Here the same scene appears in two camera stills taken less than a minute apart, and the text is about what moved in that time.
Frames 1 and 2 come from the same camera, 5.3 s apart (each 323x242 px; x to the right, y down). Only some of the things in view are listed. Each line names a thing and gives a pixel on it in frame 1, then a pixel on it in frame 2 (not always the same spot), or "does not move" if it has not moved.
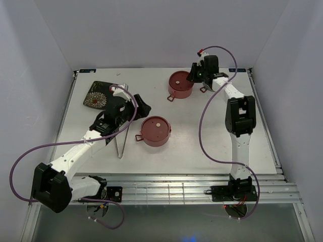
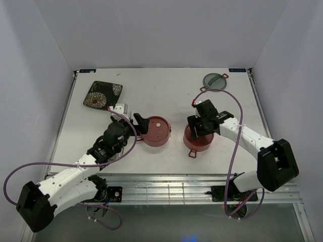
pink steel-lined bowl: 154,132 does not move
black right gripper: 193,72 to 193,120
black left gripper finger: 140,102 to 143,123
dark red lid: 155,128 does not move
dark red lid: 178,81 to 201,140
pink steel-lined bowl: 179,87 to 199,144
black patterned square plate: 98,95 does not move
